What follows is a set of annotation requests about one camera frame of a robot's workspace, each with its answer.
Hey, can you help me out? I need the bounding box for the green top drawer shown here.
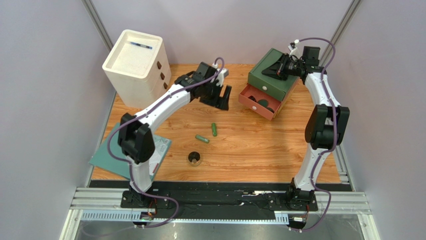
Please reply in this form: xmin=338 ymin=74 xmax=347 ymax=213
xmin=247 ymin=72 xmax=293 ymax=102

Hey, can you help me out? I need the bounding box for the black round jar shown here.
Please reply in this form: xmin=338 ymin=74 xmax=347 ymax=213
xmin=248 ymin=95 xmax=257 ymax=103

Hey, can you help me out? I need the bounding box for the dark green round compact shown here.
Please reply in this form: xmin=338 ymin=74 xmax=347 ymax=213
xmin=257 ymin=99 xmax=269 ymax=108

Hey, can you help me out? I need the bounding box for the red drawer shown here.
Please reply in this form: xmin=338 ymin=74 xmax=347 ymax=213
xmin=238 ymin=84 xmax=284 ymax=121

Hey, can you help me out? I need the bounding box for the light green lipstick tube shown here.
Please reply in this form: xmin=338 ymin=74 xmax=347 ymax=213
xmin=195 ymin=134 xmax=210 ymax=144

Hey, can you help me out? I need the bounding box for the gold mirrored round tin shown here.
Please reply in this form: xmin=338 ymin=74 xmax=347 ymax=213
xmin=187 ymin=151 xmax=202 ymax=167

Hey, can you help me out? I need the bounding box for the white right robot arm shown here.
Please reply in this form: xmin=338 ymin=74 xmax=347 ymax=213
xmin=262 ymin=46 xmax=350 ymax=206

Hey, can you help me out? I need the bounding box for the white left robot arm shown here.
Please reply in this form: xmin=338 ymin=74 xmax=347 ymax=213
xmin=117 ymin=62 xmax=232 ymax=195

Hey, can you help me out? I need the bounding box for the green drawer cabinet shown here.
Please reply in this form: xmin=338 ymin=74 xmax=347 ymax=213
xmin=247 ymin=48 xmax=299 ymax=120

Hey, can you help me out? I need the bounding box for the blue pen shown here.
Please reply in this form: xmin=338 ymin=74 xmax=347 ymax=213
xmin=129 ymin=41 xmax=153 ymax=50

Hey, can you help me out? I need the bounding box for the white drawer cabinet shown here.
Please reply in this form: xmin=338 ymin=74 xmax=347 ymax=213
xmin=102 ymin=29 xmax=171 ymax=109

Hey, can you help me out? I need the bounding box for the teal green mat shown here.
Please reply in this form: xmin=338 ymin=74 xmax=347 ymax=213
xmin=89 ymin=134 xmax=172 ymax=180

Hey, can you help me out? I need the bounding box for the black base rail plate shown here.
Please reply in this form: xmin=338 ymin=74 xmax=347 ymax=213
xmin=120 ymin=189 xmax=319 ymax=220

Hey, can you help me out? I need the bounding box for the aluminium frame rail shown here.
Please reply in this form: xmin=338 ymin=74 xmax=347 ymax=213
xmin=60 ymin=181 xmax=380 ymax=240

